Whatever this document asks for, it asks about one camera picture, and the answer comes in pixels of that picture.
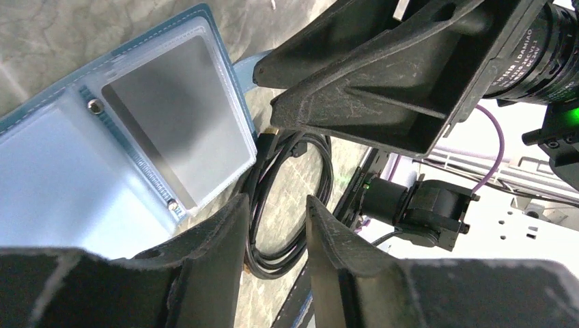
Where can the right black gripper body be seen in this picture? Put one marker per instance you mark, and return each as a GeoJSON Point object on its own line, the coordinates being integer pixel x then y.
{"type": "Point", "coordinates": [543, 67]}

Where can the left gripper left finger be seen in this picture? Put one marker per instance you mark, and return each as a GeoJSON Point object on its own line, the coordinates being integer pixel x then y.
{"type": "Point", "coordinates": [192, 280]}

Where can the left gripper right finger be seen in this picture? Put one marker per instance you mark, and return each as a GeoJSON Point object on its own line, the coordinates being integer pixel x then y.
{"type": "Point", "coordinates": [354, 284]}

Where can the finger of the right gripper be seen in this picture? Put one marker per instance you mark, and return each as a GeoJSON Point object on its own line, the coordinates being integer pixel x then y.
{"type": "Point", "coordinates": [359, 45]}
{"type": "Point", "coordinates": [407, 121]}

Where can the blue card holder wallet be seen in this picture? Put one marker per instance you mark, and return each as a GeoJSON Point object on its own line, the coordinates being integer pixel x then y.
{"type": "Point", "coordinates": [114, 156]}

